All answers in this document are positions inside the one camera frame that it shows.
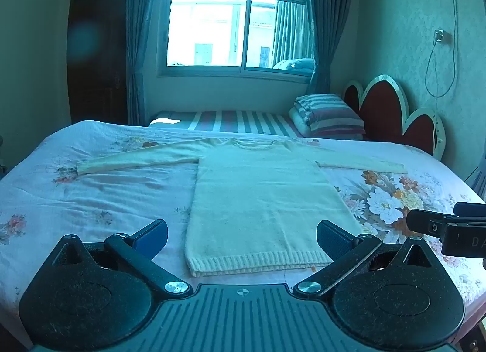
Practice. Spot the sliding glass window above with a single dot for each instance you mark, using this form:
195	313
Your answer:
235	21

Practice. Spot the striped pillow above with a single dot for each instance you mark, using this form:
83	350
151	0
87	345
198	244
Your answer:
334	114

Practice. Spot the blue bundled cloth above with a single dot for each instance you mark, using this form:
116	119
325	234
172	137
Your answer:
296	64

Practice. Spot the cream knitted sweater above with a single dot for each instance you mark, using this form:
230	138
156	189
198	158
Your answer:
258	192

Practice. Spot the floral bed sheet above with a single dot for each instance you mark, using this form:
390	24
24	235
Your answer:
95	192

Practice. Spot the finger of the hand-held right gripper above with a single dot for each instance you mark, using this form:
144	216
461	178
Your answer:
472	210
427	223

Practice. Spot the dark wooden wardrobe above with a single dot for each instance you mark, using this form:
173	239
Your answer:
97	52

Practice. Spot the white folded quilt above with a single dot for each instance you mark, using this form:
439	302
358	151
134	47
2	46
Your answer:
300	120

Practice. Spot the blue curtain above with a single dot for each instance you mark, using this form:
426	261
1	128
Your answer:
328	21
138	33

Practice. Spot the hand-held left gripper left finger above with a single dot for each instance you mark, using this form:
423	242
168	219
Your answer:
152	240

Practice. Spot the wall socket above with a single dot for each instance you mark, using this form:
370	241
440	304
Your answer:
440	35

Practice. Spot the striped bed sheet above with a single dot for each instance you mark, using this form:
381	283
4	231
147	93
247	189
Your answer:
227	122

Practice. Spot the red petal-shaped headboard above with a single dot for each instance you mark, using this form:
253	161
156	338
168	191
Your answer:
383	113

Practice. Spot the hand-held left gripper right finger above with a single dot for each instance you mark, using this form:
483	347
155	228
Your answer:
331	240

